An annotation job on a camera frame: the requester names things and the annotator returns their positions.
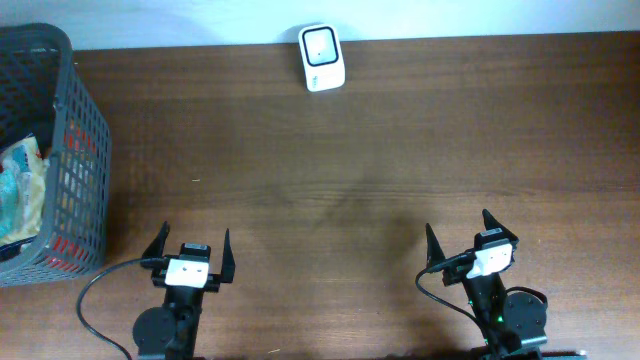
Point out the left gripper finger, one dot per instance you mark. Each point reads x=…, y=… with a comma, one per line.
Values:
x=156, y=248
x=228, y=263

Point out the grey plastic mesh basket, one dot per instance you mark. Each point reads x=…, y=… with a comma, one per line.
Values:
x=42, y=95

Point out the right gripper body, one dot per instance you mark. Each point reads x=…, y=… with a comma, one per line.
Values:
x=456, y=274

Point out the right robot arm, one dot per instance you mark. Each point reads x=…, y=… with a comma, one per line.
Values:
x=511, y=320

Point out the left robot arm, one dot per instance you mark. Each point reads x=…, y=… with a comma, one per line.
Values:
x=169, y=331

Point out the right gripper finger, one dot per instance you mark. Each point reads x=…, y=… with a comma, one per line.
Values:
x=435, y=254
x=492, y=226

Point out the cream and blue snack bag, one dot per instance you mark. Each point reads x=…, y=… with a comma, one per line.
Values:
x=23, y=188

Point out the white barcode scanner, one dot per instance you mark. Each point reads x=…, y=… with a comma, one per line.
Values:
x=322, y=57

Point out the orange biscuit packet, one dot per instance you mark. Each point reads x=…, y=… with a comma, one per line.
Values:
x=71, y=237

